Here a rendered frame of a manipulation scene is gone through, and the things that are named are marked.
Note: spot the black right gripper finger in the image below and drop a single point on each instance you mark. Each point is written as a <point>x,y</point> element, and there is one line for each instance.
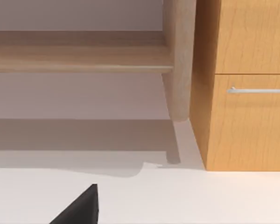
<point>85,207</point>

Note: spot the pale wooden open shelf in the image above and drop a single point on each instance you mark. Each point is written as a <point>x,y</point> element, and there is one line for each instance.
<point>140,58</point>

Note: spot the orange wooden drawer front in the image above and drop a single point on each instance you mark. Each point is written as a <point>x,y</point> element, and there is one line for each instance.
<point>247,130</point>

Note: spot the orange wooden cupboard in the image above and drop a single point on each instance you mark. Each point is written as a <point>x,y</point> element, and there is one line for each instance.
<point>200,98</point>

